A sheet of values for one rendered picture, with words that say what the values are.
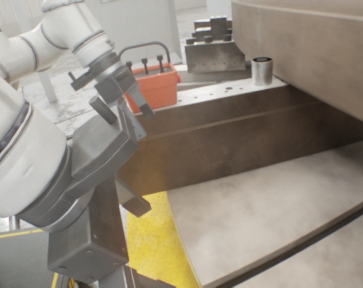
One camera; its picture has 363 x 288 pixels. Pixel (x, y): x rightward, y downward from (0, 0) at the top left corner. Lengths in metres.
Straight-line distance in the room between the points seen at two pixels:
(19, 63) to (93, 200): 0.41
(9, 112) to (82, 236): 0.10
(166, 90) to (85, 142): 0.69
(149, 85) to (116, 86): 0.33
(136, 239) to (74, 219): 1.15
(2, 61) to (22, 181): 0.40
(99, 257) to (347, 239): 0.86
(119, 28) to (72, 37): 3.25
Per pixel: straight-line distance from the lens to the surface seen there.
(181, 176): 1.07
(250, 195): 1.05
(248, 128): 1.03
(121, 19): 3.84
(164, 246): 1.30
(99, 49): 0.57
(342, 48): 0.80
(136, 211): 0.38
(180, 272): 1.22
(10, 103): 0.20
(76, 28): 0.58
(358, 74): 0.78
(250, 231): 0.94
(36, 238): 1.16
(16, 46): 0.60
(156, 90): 0.88
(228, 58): 1.94
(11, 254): 1.17
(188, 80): 2.11
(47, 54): 0.65
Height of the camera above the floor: 1.05
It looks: 33 degrees down
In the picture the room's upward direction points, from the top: 9 degrees counter-clockwise
